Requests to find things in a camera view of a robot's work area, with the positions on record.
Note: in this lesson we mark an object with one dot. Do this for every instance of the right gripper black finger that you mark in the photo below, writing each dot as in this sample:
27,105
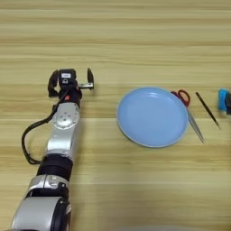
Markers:
229,103

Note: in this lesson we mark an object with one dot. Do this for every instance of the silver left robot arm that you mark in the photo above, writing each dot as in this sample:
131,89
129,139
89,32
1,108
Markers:
61,135

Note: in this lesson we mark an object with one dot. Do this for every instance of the light blue round plate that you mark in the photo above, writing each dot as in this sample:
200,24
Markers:
152,117

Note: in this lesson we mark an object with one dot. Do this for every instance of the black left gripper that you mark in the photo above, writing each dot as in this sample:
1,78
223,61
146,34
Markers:
72,94

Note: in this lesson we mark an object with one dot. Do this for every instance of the thin black pen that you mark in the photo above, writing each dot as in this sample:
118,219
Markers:
207,109

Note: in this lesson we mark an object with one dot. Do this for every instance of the small blue eraser block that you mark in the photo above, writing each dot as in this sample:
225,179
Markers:
222,100

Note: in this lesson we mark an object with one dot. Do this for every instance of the left gripper small black box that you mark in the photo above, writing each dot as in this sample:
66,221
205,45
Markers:
67,76

